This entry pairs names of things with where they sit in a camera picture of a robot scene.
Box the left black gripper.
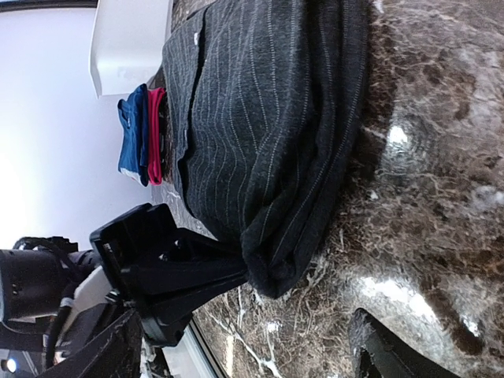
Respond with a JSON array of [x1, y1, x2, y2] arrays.
[[90, 203, 247, 347]]

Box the navy blue t-shirt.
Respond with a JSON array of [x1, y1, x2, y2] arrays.
[[117, 83, 149, 187]]

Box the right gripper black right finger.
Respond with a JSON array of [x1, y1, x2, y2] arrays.
[[348, 308, 458, 378]]

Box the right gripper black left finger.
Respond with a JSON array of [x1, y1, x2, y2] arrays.
[[41, 310, 143, 378]]

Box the white plastic bin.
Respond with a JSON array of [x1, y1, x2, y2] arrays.
[[89, 0, 173, 98]]

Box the folded red t-shirt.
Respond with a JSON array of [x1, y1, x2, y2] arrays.
[[147, 88, 165, 186]]

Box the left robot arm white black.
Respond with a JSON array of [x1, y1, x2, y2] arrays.
[[1, 203, 246, 347]]

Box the black clothes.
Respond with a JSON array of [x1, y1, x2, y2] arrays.
[[162, 1, 369, 298]]

